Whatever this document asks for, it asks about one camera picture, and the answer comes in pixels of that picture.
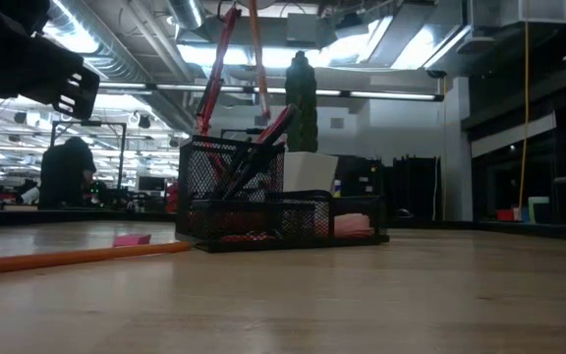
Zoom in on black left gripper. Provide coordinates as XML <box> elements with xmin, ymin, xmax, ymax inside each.
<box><xmin>0</xmin><ymin>4</ymin><xmax>101</xmax><ymax>122</ymax></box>

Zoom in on pink eraser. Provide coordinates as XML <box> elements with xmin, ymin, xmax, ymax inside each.
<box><xmin>112</xmin><ymin>233</ymin><xmax>152</xmax><ymax>248</ymax></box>

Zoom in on orange printed eraser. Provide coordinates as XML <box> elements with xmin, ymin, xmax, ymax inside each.
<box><xmin>221</xmin><ymin>231</ymin><xmax>277</xmax><ymax>245</ymax></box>

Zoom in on pale pink sticky notes pad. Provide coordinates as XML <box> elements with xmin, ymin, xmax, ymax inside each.
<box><xmin>332</xmin><ymin>212</ymin><xmax>375</xmax><ymax>240</ymax></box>

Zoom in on black mesh desk organizer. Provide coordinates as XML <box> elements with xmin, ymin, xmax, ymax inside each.
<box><xmin>174</xmin><ymin>135</ymin><xmax>391</xmax><ymax>255</ymax></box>

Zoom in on white box behind organizer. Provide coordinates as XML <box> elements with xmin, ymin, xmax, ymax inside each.
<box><xmin>282</xmin><ymin>150</ymin><xmax>339</xmax><ymax>193</ymax></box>

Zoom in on person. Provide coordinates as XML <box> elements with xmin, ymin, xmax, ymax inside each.
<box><xmin>39</xmin><ymin>136</ymin><xmax>97</xmax><ymax>210</ymax></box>

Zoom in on dark computer monitor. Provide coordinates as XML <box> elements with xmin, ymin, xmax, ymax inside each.
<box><xmin>138</xmin><ymin>175</ymin><xmax>167</xmax><ymax>193</ymax></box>

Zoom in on red background object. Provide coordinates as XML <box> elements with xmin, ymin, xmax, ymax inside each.
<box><xmin>165</xmin><ymin>181</ymin><xmax>180</xmax><ymax>212</ymax></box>

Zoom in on red pen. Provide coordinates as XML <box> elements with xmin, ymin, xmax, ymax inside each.
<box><xmin>205</xmin><ymin>145</ymin><xmax>228</xmax><ymax>181</ymax></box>

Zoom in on dark green cactus figure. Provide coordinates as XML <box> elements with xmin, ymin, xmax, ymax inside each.
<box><xmin>285</xmin><ymin>50</ymin><xmax>319</xmax><ymax>153</ymax></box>

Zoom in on long ceiling light tube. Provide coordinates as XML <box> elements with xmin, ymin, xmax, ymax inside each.
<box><xmin>98</xmin><ymin>82</ymin><xmax>445</xmax><ymax>102</ymax></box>

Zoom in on black standing panels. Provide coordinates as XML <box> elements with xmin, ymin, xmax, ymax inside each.
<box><xmin>393</xmin><ymin>155</ymin><xmax>442</xmax><ymax>222</ymax></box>

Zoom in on white green box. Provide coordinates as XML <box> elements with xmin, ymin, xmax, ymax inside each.
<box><xmin>528</xmin><ymin>196</ymin><xmax>551</xmax><ymax>225</ymax></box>

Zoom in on black metal frame stand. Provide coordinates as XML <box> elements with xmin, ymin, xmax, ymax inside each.
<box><xmin>49</xmin><ymin>120</ymin><xmax>128</xmax><ymax>191</ymax></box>

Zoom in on silver ceiling duct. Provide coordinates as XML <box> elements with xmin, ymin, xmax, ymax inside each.
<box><xmin>167</xmin><ymin>0</ymin><xmax>206</xmax><ymax>30</ymax></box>

